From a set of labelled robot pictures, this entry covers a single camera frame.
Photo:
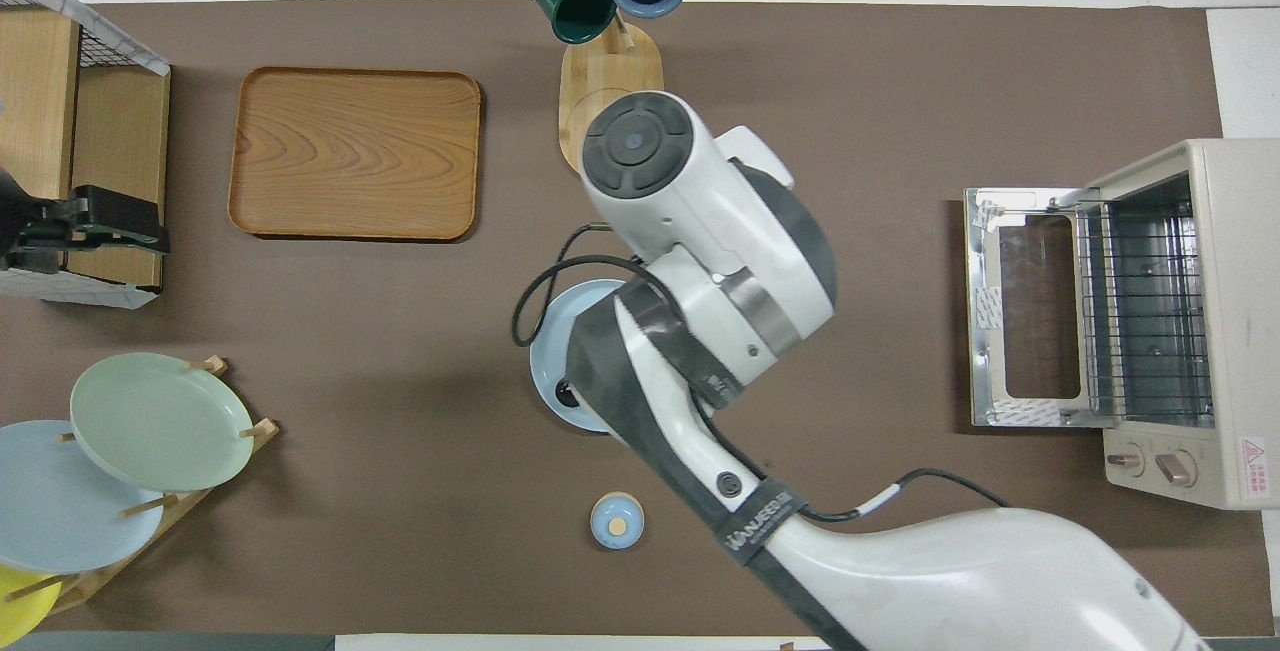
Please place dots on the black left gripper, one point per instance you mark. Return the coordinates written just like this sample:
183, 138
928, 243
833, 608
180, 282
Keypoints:
30, 241

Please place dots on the light blue deep plate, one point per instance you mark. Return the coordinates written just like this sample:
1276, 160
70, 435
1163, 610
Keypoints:
555, 351

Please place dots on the glass oven door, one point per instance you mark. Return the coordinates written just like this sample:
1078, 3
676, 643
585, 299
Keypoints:
985, 401

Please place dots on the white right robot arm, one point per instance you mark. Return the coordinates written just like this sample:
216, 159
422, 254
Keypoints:
700, 221

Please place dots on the beige oven knob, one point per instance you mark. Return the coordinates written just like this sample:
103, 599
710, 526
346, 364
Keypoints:
1125, 460
1176, 469

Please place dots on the white toaster oven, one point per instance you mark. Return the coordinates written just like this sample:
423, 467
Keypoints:
1245, 281

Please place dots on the pale green plate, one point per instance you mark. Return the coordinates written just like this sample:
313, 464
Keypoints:
160, 421

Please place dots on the wooden serving tray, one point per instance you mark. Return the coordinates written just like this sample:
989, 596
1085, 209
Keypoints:
355, 151

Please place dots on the wooden plate rack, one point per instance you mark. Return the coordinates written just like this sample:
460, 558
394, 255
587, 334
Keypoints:
262, 429

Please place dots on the yellow plate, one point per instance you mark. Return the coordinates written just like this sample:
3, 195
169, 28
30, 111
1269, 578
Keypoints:
20, 606

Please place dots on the wooden mug tree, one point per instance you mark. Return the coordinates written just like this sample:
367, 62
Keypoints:
610, 66

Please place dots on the brown table mat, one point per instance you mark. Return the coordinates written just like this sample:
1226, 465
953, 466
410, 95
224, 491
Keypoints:
900, 81

